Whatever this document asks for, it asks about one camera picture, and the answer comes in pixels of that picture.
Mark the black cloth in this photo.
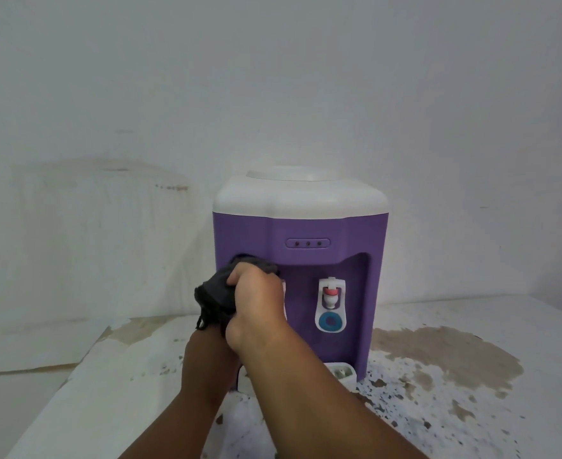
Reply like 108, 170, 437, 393
194, 254, 280, 338

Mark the white tap with red spout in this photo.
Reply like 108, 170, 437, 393
315, 277, 348, 333

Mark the person's right hand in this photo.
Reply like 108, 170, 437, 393
226, 261, 290, 353

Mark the purple and white water dispenser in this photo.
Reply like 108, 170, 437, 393
213, 165, 390, 394

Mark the person's left forearm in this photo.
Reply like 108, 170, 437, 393
119, 327, 241, 459

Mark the person's right forearm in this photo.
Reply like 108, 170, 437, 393
235, 321, 430, 459

